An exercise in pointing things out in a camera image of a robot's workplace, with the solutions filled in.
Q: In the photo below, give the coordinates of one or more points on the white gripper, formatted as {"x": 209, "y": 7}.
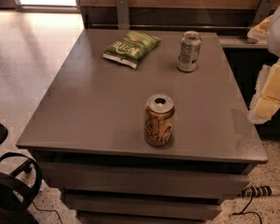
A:
{"x": 279, "y": 34}

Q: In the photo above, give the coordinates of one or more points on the silver green 7up can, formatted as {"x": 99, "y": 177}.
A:
{"x": 188, "y": 55}

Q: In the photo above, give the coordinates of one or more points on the gold brown soda can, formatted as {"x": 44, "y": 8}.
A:
{"x": 159, "y": 115}

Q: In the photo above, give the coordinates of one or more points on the wooden counter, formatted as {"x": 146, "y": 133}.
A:
{"x": 230, "y": 18}

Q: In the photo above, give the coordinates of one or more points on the white power strip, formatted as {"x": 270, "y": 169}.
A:
{"x": 260, "y": 191}

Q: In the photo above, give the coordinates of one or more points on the grey drawer cabinet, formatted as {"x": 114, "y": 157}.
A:
{"x": 88, "y": 135}

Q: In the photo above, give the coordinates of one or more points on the green chip bag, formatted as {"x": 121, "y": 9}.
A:
{"x": 131, "y": 49}

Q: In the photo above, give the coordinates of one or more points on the right metal bracket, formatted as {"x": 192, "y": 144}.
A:
{"x": 262, "y": 11}

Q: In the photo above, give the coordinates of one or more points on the metal bracket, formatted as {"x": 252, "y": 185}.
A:
{"x": 123, "y": 14}
{"x": 262, "y": 11}

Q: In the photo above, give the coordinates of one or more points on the left metal bracket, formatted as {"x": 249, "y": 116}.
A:
{"x": 123, "y": 14}

